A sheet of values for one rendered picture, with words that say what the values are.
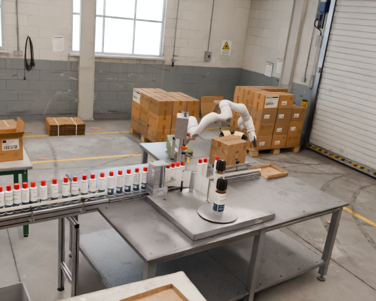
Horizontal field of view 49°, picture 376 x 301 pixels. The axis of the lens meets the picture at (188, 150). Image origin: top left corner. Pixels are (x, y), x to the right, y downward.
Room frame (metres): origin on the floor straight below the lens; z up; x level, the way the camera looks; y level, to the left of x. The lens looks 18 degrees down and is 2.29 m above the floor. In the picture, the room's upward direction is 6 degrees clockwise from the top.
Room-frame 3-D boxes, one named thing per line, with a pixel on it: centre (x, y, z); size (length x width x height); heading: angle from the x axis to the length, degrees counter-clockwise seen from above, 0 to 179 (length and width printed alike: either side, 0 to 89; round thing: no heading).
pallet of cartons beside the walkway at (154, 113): (7.40, 0.52, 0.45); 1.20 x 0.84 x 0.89; 33
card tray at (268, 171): (4.01, -0.86, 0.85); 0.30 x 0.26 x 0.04; 127
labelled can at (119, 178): (2.99, 0.51, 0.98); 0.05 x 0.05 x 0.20
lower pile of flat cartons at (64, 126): (7.30, 2.33, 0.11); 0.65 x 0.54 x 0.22; 118
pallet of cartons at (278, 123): (7.63, -1.43, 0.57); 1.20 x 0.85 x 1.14; 123
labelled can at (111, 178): (2.94, 0.57, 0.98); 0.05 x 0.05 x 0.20
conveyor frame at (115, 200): (3.41, -0.06, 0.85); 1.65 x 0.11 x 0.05; 127
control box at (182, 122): (3.42, 0.08, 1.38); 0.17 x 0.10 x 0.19; 2
